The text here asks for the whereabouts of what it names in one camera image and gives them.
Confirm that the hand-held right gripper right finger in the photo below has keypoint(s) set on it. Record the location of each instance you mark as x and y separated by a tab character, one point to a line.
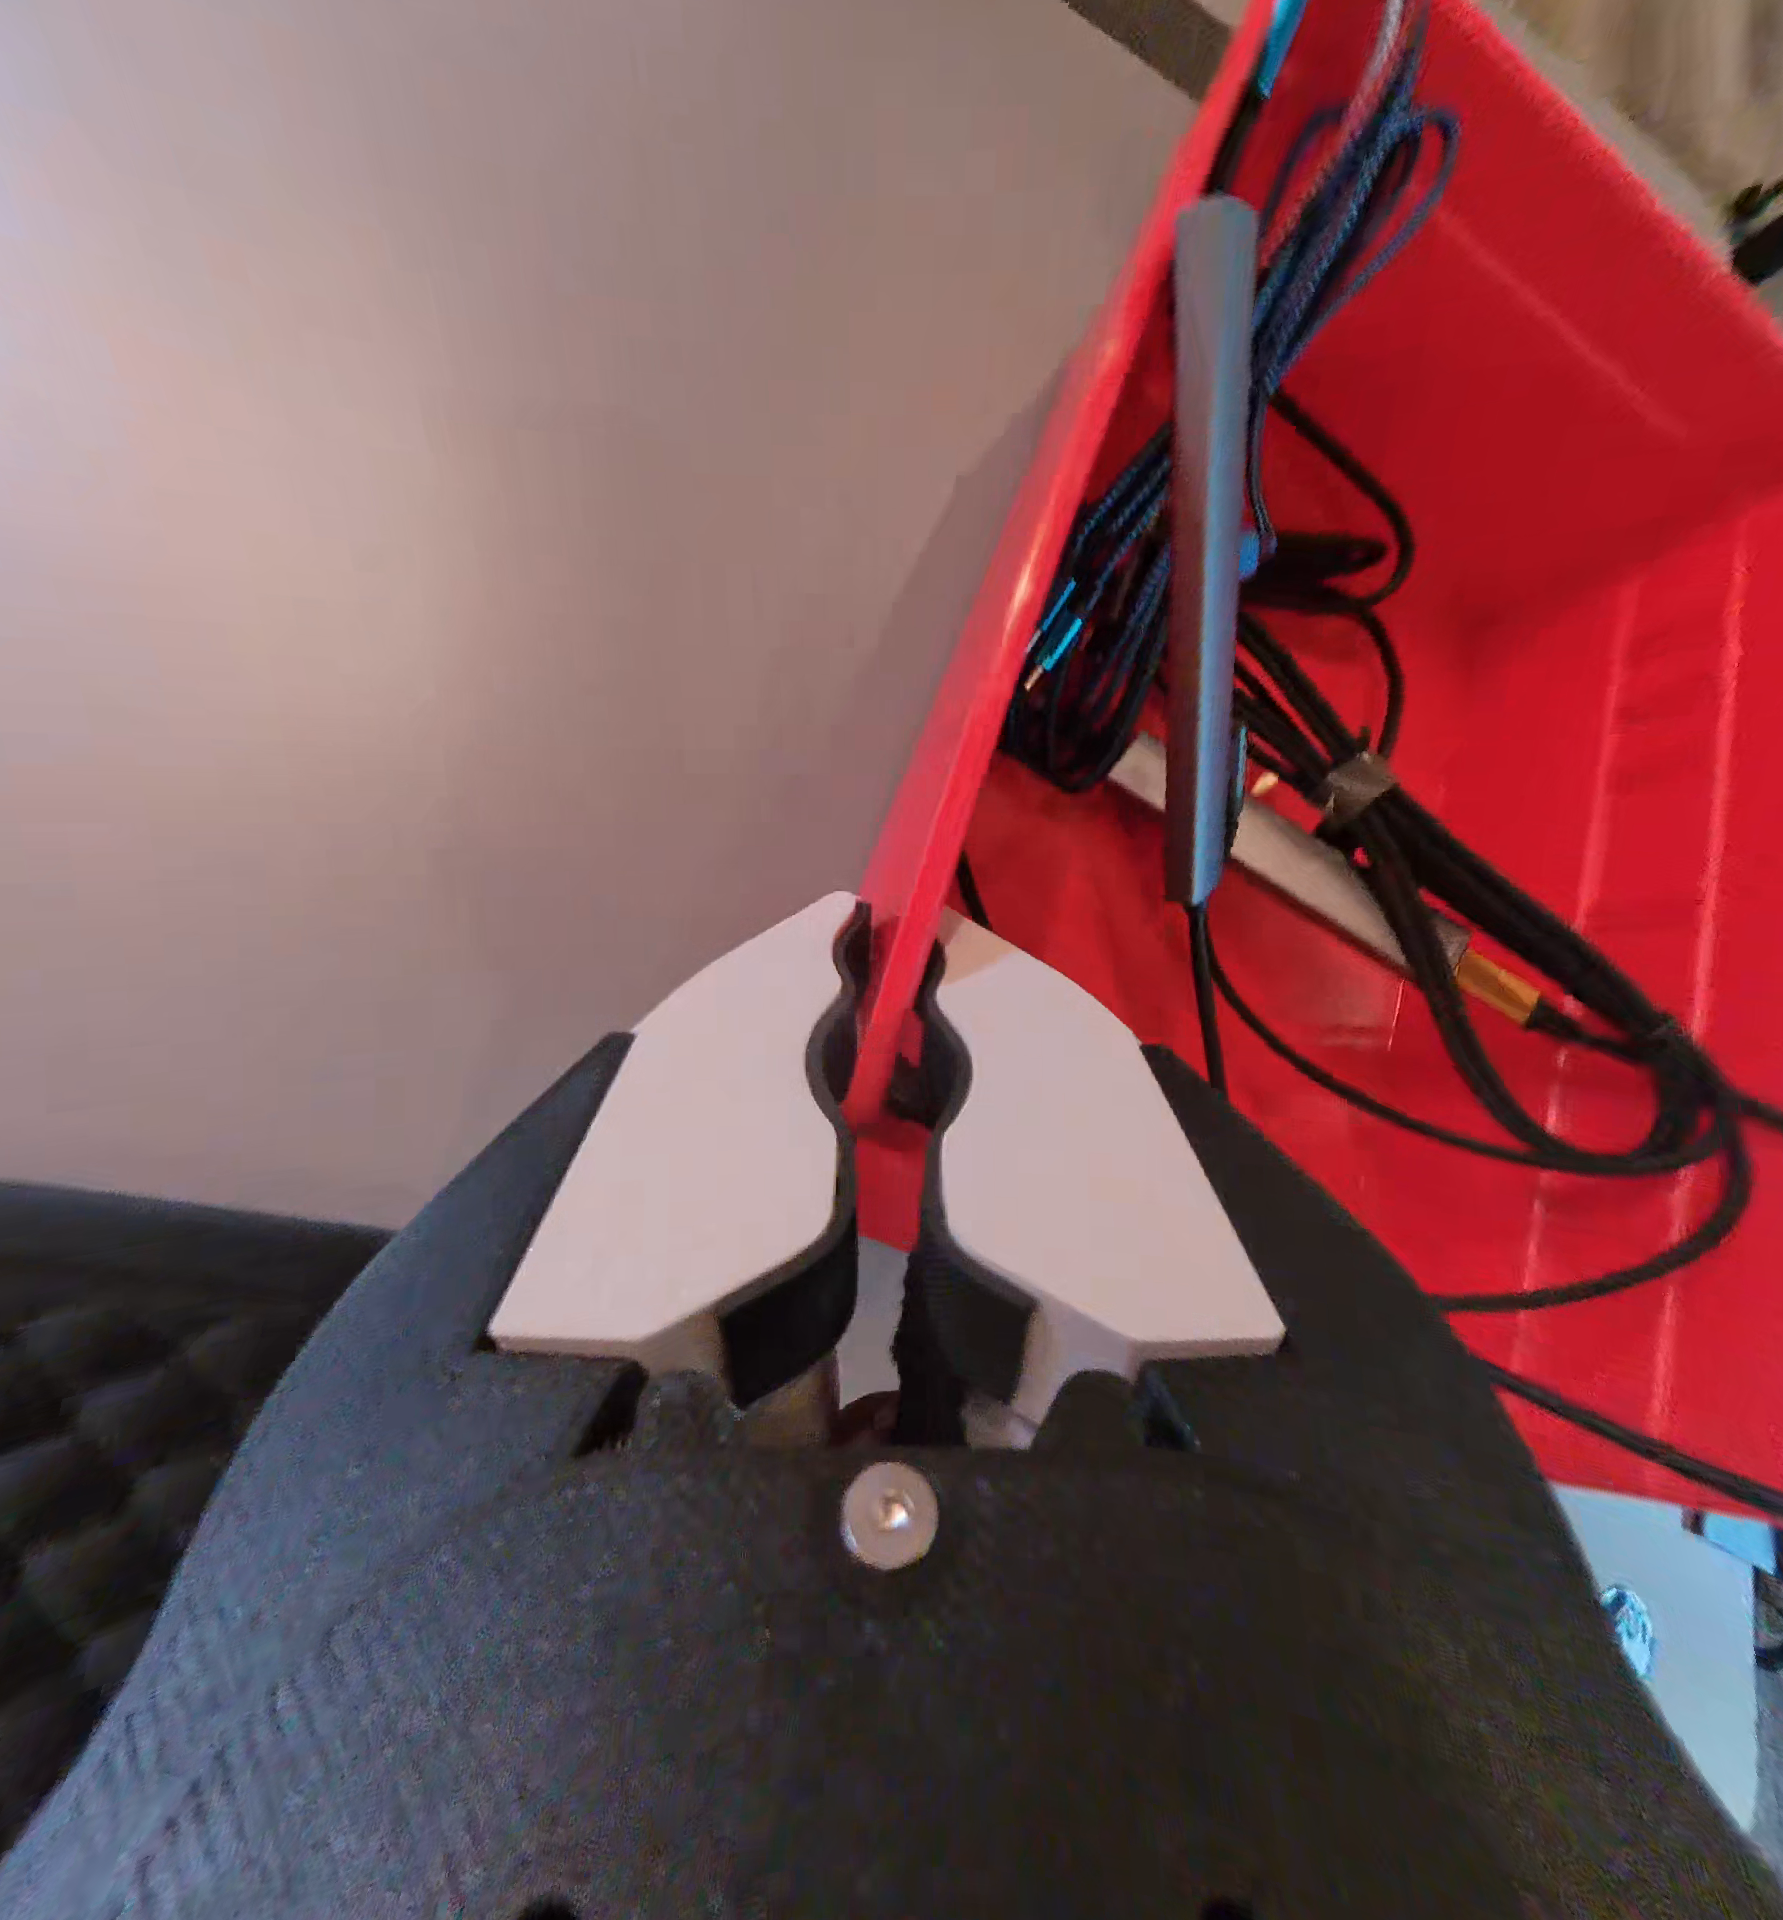
1102	1186

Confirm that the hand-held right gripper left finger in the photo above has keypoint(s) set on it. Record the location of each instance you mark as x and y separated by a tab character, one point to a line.
680	1155

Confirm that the long grey multiport hub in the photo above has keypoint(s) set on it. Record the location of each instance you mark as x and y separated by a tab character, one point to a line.
1215	526

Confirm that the red plastic bin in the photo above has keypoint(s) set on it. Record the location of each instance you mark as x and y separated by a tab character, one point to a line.
1582	451

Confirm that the black mesh pad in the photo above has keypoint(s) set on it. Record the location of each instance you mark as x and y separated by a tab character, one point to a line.
81	1426

